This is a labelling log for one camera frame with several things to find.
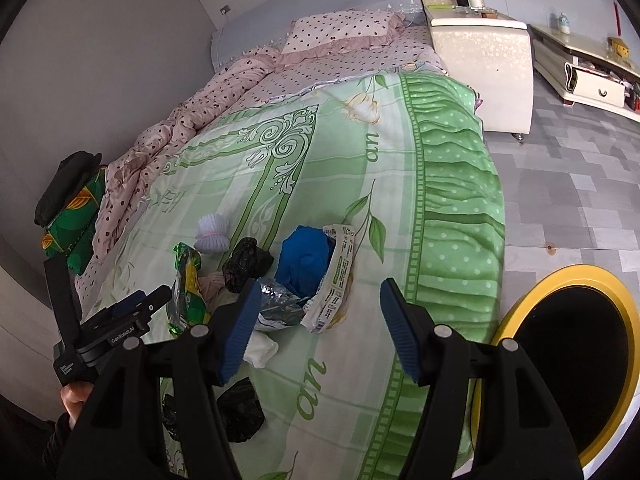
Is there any pink tissue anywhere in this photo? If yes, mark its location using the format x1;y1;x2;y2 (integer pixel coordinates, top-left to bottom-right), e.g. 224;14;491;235
197;272;236;306

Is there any green floral blanket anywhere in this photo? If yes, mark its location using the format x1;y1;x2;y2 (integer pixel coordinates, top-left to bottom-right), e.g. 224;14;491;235
75;71;506;480

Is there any green yellow snack packet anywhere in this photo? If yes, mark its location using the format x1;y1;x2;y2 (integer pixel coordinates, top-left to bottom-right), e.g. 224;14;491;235
170;241;213;333

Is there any small black plastic bag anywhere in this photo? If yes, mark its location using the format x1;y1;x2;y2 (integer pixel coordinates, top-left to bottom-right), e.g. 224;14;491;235
222;237;275;295

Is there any person's left hand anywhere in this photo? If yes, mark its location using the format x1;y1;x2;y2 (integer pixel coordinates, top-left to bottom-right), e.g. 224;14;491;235
60;382;96;428

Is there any pink polka-dot quilt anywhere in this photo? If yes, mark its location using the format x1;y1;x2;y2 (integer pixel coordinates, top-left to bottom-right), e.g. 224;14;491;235
75;45;301;306

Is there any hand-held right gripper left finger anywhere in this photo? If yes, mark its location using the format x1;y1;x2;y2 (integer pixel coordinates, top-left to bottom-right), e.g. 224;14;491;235
67;279;264;480

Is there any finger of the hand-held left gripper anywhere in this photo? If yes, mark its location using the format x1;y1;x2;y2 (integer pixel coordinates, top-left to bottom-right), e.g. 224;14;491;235
131;285;172;330
111;291;146;317

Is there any white tissue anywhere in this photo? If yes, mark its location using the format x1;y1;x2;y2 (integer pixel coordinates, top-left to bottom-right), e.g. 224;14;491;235
196;215;231;252
243;332;278;368

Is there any cream low cabinet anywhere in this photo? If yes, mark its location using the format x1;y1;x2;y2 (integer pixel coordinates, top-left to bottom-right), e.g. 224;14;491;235
529;24;640;122

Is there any yellow-rimmed trash bin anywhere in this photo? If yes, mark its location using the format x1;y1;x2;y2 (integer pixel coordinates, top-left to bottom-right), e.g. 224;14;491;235
470;264;640;480

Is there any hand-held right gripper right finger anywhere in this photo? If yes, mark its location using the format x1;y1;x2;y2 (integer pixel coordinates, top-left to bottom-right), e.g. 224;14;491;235
379;278;586;480

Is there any pink polka-dot bed sheet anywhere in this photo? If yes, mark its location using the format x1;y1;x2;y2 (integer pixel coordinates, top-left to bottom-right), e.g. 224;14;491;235
320;25;448;83

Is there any white wrapper green print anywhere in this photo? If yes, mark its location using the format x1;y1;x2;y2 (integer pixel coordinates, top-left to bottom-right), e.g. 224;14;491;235
300;224;357;333

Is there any cream nightstand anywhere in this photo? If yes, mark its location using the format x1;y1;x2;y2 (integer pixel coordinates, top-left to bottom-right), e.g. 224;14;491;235
411;0;535;141

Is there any blue cloth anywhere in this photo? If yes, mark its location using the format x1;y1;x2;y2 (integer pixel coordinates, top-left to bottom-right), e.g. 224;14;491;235
274;225;335;301

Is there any grey bed headboard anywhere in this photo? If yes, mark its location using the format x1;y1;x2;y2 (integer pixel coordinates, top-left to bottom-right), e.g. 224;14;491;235
210;0;431;73

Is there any black hat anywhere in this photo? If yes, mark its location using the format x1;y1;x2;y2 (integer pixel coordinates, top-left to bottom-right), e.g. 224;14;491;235
34;151;103;226

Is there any silver foil bag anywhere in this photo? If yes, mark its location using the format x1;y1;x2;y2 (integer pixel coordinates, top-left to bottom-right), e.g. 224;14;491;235
252;280;321;333

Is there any pink polka-dot pillow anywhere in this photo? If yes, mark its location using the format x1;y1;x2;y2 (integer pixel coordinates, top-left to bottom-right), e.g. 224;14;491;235
281;8;407;56

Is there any large black plastic bag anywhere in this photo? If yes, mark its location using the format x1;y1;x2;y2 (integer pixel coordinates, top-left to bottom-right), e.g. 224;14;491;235
161;377;266;443

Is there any green patterned cloth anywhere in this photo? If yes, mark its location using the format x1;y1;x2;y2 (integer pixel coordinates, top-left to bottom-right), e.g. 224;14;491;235
42;165;108;276

